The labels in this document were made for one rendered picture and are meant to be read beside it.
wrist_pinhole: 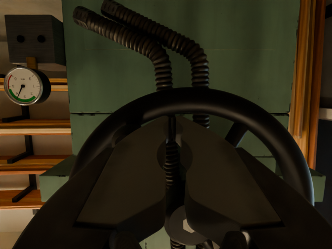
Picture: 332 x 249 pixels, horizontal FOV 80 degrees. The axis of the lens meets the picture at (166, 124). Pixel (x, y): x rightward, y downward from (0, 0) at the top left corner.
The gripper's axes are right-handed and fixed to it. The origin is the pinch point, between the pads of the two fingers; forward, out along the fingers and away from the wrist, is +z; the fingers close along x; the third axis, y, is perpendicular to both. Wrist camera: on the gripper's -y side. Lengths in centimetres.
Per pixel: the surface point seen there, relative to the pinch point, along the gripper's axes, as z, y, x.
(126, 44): 17.1, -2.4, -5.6
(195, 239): 1.3, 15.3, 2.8
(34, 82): 20.4, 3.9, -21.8
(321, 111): 127, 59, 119
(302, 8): 150, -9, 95
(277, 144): 6.1, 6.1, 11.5
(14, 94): 19.7, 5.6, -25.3
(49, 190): 18.5, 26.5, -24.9
